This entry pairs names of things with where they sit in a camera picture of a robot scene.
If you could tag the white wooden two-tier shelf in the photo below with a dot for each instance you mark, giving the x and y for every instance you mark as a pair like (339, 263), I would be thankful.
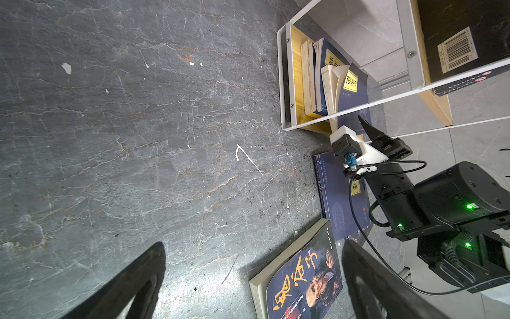
(388, 49)

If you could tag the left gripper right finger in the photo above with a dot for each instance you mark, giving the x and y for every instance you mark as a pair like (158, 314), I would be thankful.
(373, 288)

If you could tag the navy book Yi Jing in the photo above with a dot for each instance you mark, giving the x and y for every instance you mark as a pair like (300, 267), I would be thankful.
(312, 73)

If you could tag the yellow book on shelf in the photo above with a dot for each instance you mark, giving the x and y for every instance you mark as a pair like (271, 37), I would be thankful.
(307, 72)

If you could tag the blue book Han Feizi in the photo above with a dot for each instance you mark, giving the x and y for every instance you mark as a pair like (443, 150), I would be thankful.
(327, 59)

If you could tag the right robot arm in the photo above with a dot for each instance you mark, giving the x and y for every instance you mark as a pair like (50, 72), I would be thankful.
(454, 215)

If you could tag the navy book yellow label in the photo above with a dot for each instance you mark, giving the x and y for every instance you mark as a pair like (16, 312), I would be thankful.
(350, 91)

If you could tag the purple Guiguzi book front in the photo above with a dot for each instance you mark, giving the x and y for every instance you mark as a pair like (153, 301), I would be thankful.
(303, 281)

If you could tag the black book on shelf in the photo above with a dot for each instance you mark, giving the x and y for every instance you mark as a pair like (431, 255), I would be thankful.
(464, 42)

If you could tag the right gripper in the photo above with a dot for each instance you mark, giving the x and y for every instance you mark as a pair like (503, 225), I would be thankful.
(389, 179)

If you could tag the navy book Mengxi label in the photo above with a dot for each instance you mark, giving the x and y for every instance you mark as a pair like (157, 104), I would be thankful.
(347, 209)

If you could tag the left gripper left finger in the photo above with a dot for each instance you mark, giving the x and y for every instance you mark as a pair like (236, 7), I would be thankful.
(136, 287)

